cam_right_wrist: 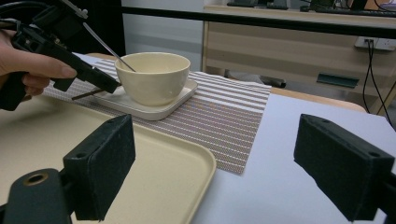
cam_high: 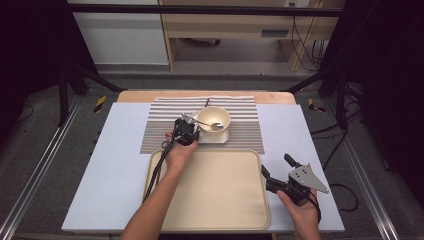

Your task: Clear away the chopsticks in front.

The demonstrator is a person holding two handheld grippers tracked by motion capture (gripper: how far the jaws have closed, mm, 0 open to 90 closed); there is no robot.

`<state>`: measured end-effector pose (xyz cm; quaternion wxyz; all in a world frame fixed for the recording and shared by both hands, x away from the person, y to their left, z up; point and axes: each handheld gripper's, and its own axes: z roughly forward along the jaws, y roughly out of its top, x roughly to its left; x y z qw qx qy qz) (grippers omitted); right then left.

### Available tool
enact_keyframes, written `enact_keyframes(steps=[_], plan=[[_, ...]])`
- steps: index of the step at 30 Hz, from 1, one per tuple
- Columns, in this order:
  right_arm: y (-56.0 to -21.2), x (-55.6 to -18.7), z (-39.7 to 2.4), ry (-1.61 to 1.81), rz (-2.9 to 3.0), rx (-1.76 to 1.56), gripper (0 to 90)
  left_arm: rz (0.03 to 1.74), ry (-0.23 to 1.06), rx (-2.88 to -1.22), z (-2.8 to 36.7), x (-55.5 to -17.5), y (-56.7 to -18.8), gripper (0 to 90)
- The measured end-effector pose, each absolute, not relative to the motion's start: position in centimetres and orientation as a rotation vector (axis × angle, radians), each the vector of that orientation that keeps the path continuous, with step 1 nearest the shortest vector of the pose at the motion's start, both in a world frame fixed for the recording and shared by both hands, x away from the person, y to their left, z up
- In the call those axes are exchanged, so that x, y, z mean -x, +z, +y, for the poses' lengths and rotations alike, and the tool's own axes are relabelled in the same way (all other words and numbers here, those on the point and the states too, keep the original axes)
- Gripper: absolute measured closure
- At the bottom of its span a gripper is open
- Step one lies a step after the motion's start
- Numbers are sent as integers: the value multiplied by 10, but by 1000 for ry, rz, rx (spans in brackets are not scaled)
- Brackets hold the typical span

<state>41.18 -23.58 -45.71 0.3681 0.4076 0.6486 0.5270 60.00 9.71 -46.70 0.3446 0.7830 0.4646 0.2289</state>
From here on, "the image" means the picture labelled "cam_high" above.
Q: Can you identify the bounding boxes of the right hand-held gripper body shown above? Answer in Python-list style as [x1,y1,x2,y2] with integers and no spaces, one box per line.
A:
[266,164,330,206]

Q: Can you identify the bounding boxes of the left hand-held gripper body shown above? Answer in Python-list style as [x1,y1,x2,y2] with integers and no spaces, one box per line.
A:
[173,113,201,147]

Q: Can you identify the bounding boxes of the metal spoon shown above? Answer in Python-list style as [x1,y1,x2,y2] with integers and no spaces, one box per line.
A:
[186,116,225,130]

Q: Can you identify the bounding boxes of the cream plastic tray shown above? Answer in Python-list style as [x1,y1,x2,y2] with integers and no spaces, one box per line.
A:
[143,148,271,232]

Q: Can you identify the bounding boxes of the person's left hand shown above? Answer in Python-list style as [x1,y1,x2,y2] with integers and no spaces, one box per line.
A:
[164,131,199,174]

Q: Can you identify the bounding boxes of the person's right hand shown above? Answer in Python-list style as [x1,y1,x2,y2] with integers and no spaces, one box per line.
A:
[276,189,322,232]

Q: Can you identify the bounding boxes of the striped brown woven placemat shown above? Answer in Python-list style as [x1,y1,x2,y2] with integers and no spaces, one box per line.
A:
[139,95,266,155]

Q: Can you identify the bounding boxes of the yellow black tape marker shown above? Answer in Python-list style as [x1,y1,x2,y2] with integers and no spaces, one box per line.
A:
[307,98,326,113]

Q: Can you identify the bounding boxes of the black metal stand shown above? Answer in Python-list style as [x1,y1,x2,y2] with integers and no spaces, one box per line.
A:
[56,61,125,128]
[283,66,350,130]

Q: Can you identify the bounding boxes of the white cabinet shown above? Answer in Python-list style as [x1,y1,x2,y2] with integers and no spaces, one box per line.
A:
[68,0,169,66]

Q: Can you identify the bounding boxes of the beige wooden desk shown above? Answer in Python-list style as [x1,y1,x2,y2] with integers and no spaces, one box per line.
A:
[158,0,346,73]

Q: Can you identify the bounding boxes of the black curtain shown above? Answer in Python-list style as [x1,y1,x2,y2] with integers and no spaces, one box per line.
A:
[319,0,424,208]
[0,0,98,134]

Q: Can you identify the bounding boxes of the right hand-held gripper cable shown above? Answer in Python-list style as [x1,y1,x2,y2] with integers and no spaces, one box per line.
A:
[308,189,323,225]

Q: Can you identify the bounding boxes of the hand-held gripper cable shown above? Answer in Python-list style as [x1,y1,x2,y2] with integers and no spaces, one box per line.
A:
[142,131,178,204]
[308,189,323,225]

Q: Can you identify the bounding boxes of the left hand-held gripper cable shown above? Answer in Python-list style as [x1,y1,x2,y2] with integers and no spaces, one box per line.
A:
[142,131,178,204]

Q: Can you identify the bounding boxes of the black looped floor cable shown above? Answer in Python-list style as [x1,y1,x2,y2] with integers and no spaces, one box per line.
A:
[328,183,360,213]

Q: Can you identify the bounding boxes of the aluminium floor rail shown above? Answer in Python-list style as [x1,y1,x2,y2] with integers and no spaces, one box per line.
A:
[341,134,401,240]
[0,96,84,240]

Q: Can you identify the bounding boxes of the black desk cables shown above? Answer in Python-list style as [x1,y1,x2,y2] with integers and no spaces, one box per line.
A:
[291,16,325,72]

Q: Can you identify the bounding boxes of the black horizontal frame bar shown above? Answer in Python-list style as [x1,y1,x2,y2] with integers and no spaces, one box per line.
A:
[64,3,348,18]

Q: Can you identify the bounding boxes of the white wall socket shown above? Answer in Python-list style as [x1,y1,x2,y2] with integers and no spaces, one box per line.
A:
[283,0,311,8]

